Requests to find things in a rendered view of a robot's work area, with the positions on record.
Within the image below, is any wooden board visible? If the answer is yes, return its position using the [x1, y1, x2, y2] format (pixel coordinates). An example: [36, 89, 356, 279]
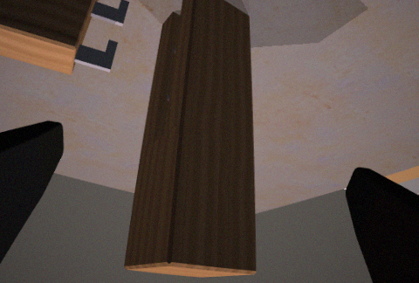
[0, 0, 129, 74]

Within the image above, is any dark wooden post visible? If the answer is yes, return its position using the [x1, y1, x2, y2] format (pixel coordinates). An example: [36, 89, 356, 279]
[123, 0, 256, 277]

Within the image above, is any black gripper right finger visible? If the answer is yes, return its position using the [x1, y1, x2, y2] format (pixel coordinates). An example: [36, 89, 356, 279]
[346, 168, 419, 283]

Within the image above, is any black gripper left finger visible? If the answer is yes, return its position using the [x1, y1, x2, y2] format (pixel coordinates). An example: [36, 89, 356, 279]
[0, 121, 64, 263]

